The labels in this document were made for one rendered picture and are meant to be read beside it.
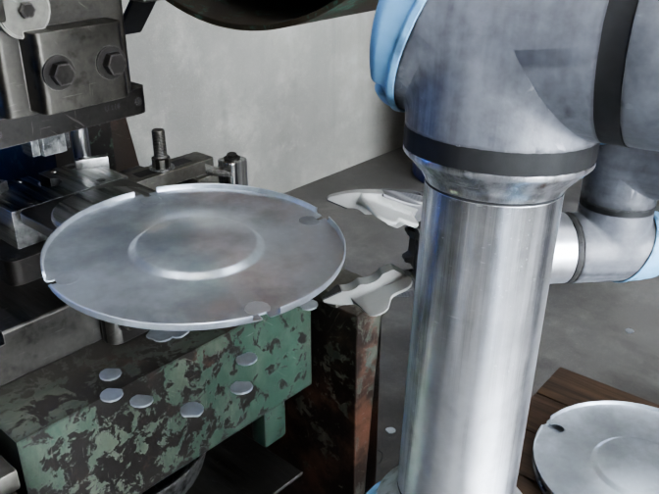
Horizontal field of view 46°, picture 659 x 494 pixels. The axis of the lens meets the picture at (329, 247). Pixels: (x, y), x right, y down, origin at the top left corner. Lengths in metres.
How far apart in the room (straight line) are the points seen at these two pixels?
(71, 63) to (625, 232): 0.58
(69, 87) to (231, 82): 1.87
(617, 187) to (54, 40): 0.57
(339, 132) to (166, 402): 2.36
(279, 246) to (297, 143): 2.21
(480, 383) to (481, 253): 0.09
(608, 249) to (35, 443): 0.59
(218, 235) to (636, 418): 0.75
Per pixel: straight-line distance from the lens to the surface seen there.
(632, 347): 2.17
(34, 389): 0.84
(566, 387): 1.35
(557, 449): 1.19
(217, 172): 0.94
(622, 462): 1.19
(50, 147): 0.94
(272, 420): 1.02
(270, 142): 2.85
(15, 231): 0.92
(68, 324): 0.87
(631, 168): 0.81
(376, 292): 0.80
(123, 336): 0.88
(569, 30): 0.40
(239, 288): 0.70
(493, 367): 0.50
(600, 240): 0.83
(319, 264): 0.73
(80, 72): 0.84
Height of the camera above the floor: 1.12
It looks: 26 degrees down
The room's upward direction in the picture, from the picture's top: straight up
